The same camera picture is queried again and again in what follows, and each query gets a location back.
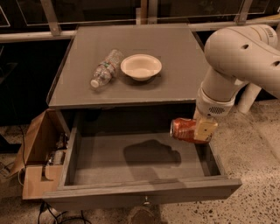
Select open grey top drawer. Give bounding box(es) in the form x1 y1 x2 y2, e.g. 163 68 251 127
43 113 242 210

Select grey cabinet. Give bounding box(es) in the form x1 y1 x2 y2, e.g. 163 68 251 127
45 23 233 138

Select metal window railing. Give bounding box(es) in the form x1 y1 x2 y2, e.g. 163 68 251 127
0 0 280 42

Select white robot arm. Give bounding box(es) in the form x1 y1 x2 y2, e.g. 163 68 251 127
194 24 280 142

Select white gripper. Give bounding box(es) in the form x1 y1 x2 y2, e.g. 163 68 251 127
193 87 235 142

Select metal drawer knob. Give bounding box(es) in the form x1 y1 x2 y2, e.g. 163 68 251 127
143 196 151 206

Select clear plastic water bottle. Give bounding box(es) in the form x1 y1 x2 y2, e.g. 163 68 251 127
90 49 124 88

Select brown cardboard box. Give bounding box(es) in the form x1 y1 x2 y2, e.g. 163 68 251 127
9 109 64 200

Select white paper bowl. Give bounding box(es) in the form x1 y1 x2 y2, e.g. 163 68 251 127
121 54 162 81

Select red coke can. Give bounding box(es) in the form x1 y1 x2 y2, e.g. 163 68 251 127
170 118 211 144

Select black floor cables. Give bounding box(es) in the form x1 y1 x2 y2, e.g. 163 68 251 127
36 200 93 224

